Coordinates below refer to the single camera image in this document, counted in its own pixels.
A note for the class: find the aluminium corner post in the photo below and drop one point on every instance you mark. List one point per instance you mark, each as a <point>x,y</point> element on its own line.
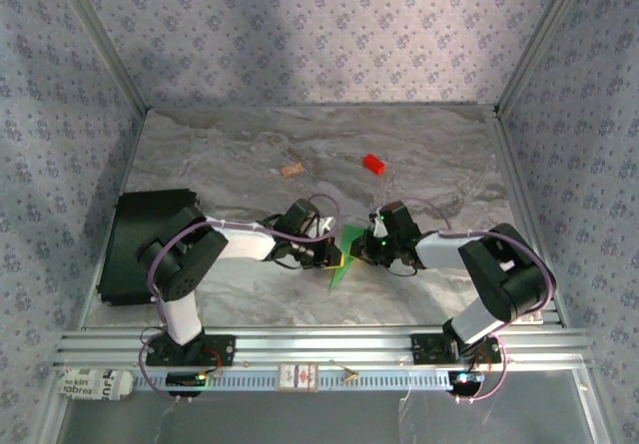
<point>105,40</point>
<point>541,40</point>

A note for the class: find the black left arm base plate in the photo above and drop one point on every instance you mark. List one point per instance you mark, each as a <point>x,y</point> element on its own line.
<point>219,351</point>

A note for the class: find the aluminium mounting rail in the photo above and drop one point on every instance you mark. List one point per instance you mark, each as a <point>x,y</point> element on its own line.
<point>319,346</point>

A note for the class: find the small red block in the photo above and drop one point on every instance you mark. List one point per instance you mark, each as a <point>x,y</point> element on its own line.
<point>374,163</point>

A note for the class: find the white red label card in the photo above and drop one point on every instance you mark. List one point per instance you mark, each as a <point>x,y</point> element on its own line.
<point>298,378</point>

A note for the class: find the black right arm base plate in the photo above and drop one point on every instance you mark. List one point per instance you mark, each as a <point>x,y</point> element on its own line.
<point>427,349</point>

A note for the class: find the aluminium side rail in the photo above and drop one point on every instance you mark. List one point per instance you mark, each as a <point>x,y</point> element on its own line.
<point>125,184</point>
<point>519,204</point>

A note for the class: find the small orange block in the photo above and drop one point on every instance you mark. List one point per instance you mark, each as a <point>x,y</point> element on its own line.
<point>292,170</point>

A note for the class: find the small brass clip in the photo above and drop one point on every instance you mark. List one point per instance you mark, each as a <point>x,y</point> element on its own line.
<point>349,376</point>

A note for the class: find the white printed paper roll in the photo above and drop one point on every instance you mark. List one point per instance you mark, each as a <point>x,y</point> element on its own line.
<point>90,385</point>

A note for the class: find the green paper sheet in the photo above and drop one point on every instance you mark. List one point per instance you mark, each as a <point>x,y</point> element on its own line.
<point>342,272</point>

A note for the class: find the black flat tray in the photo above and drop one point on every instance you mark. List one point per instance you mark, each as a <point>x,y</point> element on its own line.
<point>130,214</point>

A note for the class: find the black controller board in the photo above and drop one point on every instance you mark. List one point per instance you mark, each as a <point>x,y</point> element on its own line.
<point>185,380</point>
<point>464,381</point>

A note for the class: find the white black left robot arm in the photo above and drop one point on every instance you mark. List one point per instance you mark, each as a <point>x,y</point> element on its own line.
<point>180,269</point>

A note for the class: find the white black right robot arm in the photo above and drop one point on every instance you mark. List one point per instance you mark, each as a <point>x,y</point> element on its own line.
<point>504,279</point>

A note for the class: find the grey metal shelf panel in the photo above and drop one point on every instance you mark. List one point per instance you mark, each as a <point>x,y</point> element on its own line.
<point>299,419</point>

